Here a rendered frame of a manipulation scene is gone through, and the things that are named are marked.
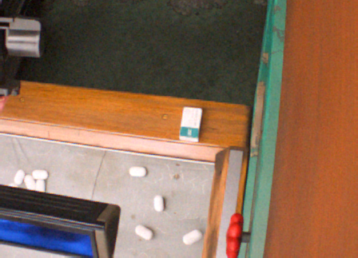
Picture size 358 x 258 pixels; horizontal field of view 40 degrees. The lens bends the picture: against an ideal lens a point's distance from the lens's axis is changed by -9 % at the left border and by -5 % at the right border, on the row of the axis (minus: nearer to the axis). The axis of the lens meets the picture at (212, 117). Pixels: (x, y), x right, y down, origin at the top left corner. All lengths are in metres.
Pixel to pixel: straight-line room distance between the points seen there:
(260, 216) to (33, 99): 0.74
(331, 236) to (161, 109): 0.88
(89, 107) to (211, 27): 1.04
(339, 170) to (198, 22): 1.87
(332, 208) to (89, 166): 0.89
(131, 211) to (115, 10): 1.24
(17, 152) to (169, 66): 0.97
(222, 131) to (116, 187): 0.23
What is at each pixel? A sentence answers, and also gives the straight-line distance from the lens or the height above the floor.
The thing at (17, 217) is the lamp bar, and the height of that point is 1.11.
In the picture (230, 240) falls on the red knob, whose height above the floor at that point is 1.26.
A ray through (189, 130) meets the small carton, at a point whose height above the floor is 0.79.
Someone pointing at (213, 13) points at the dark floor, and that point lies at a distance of 2.04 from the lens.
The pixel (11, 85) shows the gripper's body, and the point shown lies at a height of 0.91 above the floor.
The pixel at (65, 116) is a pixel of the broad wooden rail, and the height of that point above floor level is 0.77.
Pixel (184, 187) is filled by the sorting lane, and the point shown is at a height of 0.74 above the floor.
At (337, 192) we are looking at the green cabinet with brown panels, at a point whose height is 1.55.
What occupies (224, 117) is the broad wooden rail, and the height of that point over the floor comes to 0.76.
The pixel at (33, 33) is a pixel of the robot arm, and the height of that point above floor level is 0.98.
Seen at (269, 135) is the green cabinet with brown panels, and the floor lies 1.27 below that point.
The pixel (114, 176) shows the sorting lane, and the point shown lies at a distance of 1.02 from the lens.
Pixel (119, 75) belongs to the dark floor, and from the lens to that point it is 1.94.
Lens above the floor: 1.70
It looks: 68 degrees down
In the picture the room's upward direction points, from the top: 1 degrees counter-clockwise
